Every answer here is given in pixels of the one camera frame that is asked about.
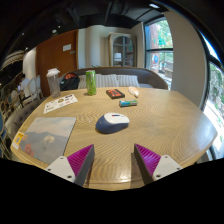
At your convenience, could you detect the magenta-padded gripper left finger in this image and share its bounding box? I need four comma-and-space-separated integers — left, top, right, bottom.
44, 143, 96, 188

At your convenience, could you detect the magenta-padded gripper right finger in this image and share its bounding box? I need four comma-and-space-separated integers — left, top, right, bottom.
134, 143, 183, 186

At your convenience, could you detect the white and blue computer mouse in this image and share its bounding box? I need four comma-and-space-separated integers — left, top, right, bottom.
95, 112, 131, 135

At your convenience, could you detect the yellow sticker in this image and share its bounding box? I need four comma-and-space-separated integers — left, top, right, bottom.
12, 131, 25, 150

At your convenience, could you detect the white sticker sheet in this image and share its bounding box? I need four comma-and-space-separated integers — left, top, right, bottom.
43, 93, 79, 115

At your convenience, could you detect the grey tufted armchair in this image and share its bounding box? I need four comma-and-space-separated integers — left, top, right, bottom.
4, 98, 46, 141

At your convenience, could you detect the small teal pack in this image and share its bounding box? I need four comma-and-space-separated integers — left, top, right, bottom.
118, 99, 138, 108

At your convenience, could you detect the white tube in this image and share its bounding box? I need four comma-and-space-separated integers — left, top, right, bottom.
128, 86, 140, 99

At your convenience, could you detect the clear shaker bottle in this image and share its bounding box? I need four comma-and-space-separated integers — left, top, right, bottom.
46, 67, 62, 98

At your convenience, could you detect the group of white chairs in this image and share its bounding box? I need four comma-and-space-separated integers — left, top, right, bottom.
0, 74, 44, 158

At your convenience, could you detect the black backpack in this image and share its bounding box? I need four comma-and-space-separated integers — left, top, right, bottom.
59, 72, 80, 92

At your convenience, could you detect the black box with red print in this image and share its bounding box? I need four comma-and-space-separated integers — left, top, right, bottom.
105, 88, 126, 100

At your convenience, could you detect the green drink can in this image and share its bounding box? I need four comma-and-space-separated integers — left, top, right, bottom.
85, 69, 98, 96

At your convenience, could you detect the brown curved sofa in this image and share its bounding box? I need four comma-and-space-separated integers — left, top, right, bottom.
58, 66, 170, 91

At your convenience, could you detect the person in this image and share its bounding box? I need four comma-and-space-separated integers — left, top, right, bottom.
18, 73, 30, 93

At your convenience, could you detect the small striped pillow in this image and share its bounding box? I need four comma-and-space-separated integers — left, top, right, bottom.
116, 74, 140, 88

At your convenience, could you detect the large striped pillow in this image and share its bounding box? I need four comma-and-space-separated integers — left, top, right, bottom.
77, 73, 120, 90

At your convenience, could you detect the brown wooden door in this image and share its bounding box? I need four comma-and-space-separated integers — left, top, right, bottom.
35, 29, 80, 98

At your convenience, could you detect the glass door cabinet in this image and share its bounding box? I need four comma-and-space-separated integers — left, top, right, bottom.
107, 32, 138, 68

